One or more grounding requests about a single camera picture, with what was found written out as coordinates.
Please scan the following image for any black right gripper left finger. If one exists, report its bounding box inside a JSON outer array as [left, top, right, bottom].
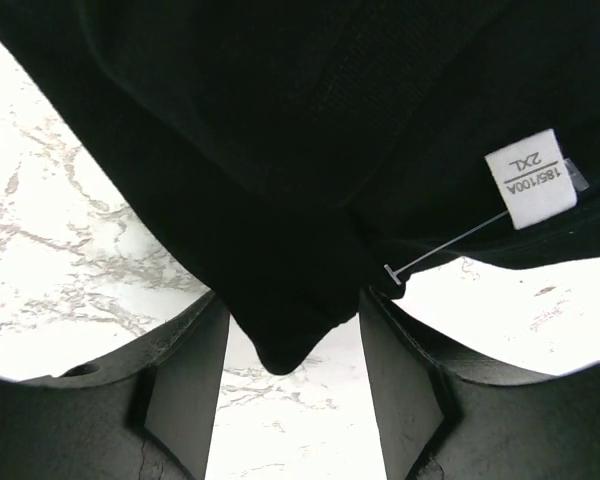
[[0, 293, 229, 479]]

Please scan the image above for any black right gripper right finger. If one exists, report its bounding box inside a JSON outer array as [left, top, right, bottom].
[[359, 290, 600, 479]]

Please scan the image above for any black t-shirt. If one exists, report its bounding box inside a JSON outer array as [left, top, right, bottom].
[[0, 1, 600, 375]]

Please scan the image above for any white size label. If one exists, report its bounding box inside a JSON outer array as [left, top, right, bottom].
[[485, 129, 577, 230]]

